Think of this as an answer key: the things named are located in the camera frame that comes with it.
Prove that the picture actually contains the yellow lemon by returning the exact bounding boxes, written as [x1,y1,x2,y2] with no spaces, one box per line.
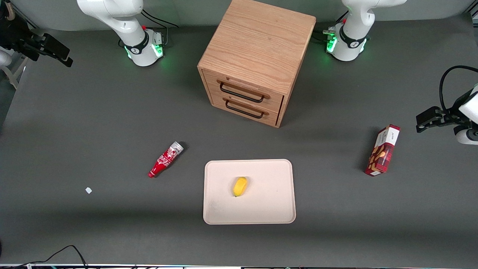
[233,177,248,197]

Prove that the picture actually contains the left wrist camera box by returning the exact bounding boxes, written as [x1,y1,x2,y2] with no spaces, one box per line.
[454,125,478,146]

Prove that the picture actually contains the beige plastic tray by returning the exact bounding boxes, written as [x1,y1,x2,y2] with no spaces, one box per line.
[203,159,297,225]

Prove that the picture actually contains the black drawer handle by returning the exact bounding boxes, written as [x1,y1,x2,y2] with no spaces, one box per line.
[225,99,264,119]
[219,83,265,103]

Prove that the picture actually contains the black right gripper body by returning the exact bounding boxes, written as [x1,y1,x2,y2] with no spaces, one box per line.
[0,14,46,62]

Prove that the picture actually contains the black base cables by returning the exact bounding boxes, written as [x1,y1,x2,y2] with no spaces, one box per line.
[313,10,350,44]
[119,9,180,47]

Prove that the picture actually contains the black left base cables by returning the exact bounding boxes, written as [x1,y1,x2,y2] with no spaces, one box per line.
[313,10,350,44]

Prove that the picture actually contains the wooden drawer cabinet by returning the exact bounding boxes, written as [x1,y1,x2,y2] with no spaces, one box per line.
[197,0,317,129]

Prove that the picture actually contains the thin black table cable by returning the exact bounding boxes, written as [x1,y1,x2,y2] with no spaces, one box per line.
[0,245,89,269]

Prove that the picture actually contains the red coke bottle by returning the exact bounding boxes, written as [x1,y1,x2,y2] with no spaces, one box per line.
[148,141,184,179]

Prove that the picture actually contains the black right base cables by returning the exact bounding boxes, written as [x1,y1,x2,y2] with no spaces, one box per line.
[119,9,180,47]

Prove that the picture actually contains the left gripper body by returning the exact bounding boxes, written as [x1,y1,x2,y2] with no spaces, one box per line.
[443,85,478,126]

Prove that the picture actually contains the grey chair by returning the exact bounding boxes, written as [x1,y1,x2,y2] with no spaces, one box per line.
[0,50,27,90]

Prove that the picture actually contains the red snack box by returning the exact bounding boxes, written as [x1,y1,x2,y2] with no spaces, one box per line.
[364,124,401,177]

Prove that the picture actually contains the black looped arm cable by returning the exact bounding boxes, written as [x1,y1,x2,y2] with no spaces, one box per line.
[439,65,478,111]

